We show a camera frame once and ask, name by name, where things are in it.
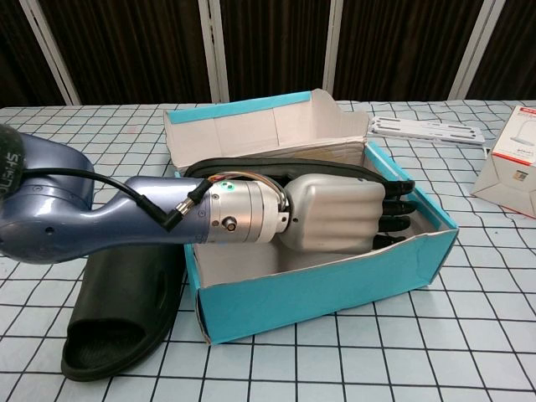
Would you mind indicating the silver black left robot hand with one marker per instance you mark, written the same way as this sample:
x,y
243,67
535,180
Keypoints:
x,y
335,213

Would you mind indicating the black rubber slipper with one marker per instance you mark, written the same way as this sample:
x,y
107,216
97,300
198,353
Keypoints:
x,y
251,165
117,293

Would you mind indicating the light blue cardboard shoe box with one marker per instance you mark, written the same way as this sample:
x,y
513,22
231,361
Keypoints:
x,y
314,289

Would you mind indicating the white red lamp box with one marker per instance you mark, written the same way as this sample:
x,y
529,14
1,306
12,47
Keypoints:
x,y
511,167

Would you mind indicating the white folding stand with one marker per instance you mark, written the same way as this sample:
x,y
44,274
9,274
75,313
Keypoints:
x,y
427,129

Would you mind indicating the white black checked tablecloth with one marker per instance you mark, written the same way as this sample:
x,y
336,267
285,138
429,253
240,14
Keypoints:
x,y
377,356

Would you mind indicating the white metal frame post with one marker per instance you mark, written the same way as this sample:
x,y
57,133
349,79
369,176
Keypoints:
x,y
475,50
213,50
335,46
50,54

